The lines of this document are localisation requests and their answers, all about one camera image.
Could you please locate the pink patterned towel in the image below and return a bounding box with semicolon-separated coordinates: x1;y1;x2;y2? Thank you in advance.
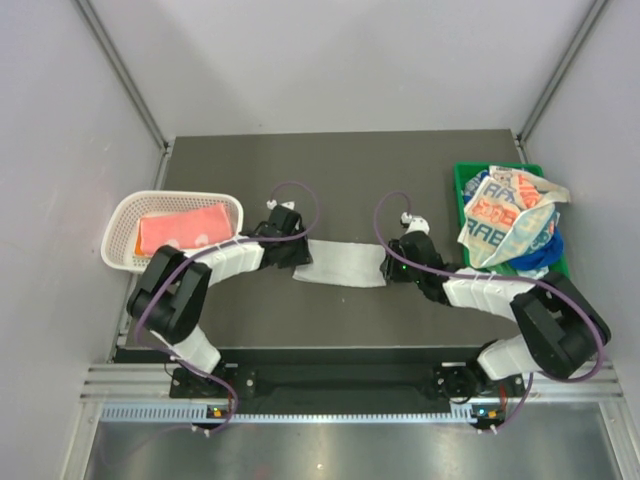
138;204;234;257

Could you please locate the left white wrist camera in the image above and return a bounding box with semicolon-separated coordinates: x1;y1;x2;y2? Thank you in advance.
266;199;295;211

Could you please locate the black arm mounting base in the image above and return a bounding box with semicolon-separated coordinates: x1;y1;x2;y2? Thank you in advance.
169;362;531;416

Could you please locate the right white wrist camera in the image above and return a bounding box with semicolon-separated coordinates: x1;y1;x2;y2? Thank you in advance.
400;212;430;235

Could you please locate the cream patterned towel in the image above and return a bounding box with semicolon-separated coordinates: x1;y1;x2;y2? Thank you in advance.
458;165;571;269

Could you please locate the blue patterned towel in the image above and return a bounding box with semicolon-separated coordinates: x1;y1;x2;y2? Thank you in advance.
508;230;564;271

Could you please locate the white perforated plastic basket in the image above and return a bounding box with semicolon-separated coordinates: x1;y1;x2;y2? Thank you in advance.
101;190;244;274

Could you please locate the grey slotted cable duct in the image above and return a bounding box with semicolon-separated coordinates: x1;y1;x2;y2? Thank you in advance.
100;402;498;425

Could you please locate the white green towel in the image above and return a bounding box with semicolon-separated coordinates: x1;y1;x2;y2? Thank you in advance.
293;240;386;288

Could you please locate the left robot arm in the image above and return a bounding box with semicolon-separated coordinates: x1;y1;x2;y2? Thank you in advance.
126;201;312;397

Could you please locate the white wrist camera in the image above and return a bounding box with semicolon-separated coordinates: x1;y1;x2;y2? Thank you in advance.
266;199;295;211
400;212;430;235

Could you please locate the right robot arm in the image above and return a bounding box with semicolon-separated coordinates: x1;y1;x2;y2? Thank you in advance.
380;213;611;396

